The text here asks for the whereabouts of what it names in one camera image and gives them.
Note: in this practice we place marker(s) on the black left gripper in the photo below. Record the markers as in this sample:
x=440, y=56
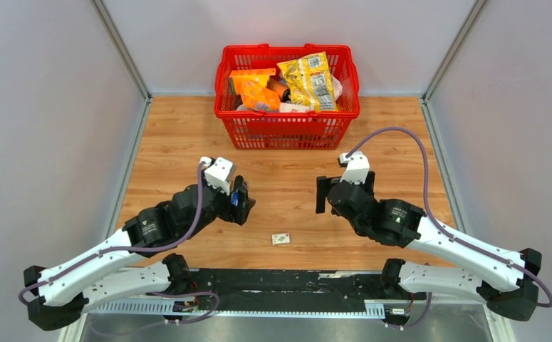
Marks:
x=237, y=214

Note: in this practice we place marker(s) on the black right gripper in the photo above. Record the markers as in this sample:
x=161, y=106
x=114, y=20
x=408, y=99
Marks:
x=323, y=184

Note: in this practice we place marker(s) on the blue and black stapler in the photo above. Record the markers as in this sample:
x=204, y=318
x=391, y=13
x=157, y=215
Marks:
x=239, y=192

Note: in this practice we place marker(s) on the white staple box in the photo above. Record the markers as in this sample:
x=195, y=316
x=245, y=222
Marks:
x=280, y=239

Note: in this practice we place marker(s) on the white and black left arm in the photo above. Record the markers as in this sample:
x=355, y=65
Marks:
x=65, y=292

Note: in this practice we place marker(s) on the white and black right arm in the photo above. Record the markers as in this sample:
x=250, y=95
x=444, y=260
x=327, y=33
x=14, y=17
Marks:
x=500, y=278

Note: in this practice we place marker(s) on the red plastic shopping basket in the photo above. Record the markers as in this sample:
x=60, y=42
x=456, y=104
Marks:
x=278, y=131

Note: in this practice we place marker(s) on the yellow snack bag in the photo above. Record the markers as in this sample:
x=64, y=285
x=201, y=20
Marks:
x=310, y=82

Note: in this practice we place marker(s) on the orange snack packet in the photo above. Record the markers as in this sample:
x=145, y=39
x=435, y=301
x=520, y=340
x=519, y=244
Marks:
x=260, y=99

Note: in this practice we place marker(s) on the orange carton box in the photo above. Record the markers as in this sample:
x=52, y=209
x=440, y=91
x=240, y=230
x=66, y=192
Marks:
x=258, y=76

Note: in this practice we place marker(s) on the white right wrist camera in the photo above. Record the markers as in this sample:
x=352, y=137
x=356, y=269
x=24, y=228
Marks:
x=356, y=166

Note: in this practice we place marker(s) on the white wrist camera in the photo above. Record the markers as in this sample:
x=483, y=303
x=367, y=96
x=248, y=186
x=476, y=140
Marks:
x=218, y=172
x=356, y=166

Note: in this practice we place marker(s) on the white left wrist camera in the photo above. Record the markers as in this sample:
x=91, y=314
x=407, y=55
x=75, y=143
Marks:
x=218, y=172

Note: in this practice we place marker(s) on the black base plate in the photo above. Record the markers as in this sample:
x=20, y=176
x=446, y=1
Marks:
x=287, y=289

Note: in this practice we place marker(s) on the white slotted cable duct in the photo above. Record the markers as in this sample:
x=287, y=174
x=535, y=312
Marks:
x=168, y=307

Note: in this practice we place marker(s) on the aluminium frame rail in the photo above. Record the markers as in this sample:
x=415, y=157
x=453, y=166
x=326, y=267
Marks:
x=110, y=26

